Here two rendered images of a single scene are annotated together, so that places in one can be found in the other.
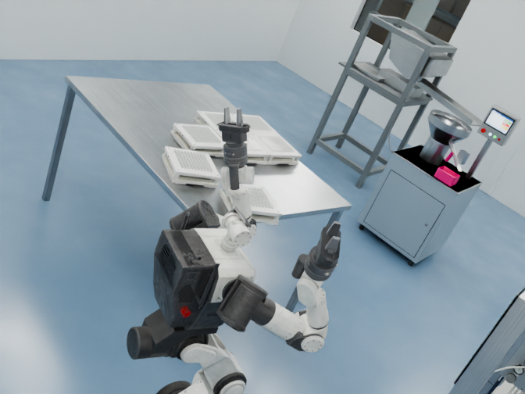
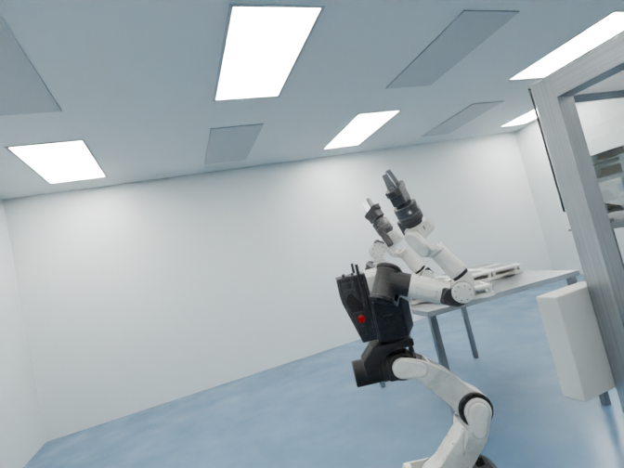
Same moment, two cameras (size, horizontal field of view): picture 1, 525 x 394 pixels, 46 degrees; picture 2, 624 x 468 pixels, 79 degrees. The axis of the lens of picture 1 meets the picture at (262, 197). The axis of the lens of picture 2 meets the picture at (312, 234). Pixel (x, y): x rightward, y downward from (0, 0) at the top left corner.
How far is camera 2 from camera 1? 1.39 m
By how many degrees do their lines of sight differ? 49
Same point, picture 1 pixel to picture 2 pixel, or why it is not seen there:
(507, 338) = (555, 123)
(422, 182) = not seen: outside the picture
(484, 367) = (566, 167)
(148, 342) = (360, 365)
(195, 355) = (405, 368)
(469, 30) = not seen: outside the picture
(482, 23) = not seen: outside the picture
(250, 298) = (382, 272)
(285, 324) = (426, 284)
